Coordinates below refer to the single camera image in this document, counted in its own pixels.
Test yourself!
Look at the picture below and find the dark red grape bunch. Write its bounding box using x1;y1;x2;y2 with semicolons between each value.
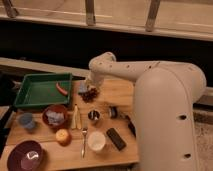
81;88;99;103

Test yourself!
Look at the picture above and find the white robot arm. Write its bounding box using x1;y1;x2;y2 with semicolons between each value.
88;52;206;171

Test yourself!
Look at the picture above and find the green plastic tray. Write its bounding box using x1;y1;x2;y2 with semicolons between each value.
14;73;72;109

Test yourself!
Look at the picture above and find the blue sponge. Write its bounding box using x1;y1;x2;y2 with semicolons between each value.
78;82;87;94

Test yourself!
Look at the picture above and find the small metal cup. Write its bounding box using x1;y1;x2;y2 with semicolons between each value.
88;110;100;125

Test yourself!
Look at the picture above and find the red sausage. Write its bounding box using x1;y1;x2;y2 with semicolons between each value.
56;82;68;96

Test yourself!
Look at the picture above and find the yellow banana slice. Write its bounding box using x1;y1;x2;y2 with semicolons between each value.
71;105;82;129

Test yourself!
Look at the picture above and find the wooden board table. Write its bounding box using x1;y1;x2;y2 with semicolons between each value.
0;79;139;171

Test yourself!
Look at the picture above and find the metal fork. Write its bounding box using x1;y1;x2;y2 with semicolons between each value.
81;127;88;158

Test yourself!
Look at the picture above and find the red bowl with cloth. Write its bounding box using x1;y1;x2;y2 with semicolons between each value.
42;104;68;129

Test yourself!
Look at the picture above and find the white cup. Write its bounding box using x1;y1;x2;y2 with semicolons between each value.
88;131;106;153

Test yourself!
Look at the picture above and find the black rectangular remote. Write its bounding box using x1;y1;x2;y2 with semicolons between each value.
106;128;126;150

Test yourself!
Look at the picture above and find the orange apple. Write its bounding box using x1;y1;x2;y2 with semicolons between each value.
55;129;71;145

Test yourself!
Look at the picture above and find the small blue cup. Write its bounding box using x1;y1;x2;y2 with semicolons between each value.
18;113;36;130

